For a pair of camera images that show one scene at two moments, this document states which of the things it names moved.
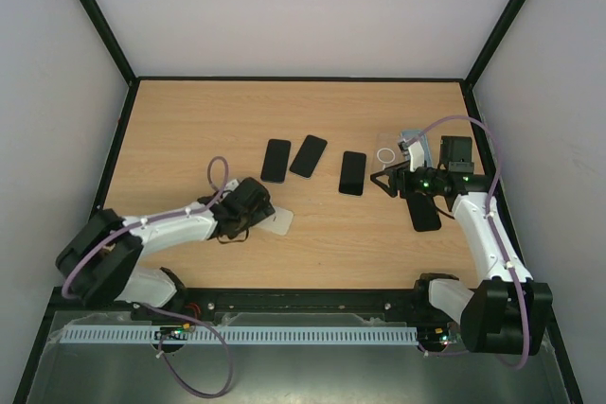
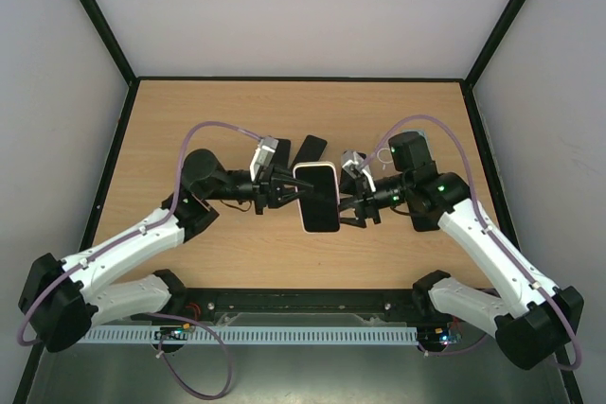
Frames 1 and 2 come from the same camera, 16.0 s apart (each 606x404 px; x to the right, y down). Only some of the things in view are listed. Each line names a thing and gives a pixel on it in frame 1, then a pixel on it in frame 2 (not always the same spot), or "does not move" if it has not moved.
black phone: x=276 y=161 does not move
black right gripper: x=402 y=179 -> x=365 y=198
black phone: x=308 y=156 does not move
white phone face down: x=280 y=221 -> x=320 y=207
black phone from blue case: x=353 y=173 does not move
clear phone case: x=387 y=151 does not move
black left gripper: x=258 y=215 -> x=271 y=191
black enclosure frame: x=42 y=341 does not move
